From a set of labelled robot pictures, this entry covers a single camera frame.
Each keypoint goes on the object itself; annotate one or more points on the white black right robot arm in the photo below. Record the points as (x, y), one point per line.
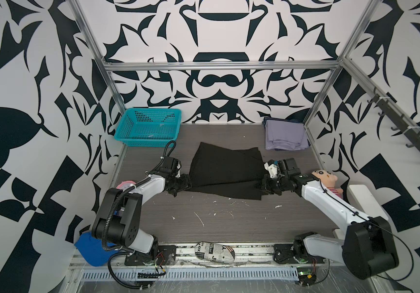
(368, 246)

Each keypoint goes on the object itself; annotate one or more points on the aluminium cage frame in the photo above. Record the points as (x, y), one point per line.
(238, 61)

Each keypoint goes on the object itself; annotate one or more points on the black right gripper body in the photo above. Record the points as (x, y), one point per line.
(275, 185)

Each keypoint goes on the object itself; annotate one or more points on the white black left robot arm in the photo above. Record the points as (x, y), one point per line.
(117, 223)

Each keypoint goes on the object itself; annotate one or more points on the newspaper print shoe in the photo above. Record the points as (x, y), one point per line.
(215, 252)

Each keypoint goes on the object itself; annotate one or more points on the plush doll toy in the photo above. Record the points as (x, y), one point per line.
(329, 181)

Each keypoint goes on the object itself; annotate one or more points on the green circuit board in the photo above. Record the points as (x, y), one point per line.
(306, 277)

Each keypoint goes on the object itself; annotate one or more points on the teal plastic basket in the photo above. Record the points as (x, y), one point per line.
(148, 127)

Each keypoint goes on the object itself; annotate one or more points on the pink alarm clock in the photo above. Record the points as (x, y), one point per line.
(125, 185)

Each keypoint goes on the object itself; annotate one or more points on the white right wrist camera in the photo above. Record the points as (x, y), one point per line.
(272, 168)

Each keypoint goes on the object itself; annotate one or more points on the black garment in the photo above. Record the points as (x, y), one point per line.
(228, 173)

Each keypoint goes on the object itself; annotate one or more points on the lilac skirt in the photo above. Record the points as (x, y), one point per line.
(287, 136)

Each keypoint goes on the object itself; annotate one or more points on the white cable duct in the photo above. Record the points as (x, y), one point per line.
(174, 274)

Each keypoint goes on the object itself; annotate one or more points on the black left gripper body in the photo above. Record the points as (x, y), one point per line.
(179, 183)

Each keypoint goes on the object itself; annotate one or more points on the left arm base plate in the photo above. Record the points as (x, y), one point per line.
(162, 255)

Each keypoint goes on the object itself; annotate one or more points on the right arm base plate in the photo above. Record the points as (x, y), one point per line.
(288, 254)

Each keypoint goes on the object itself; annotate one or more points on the blue cap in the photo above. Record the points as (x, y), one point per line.
(91, 250)

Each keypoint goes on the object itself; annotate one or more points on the white stand rack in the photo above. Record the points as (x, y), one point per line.
(361, 198)

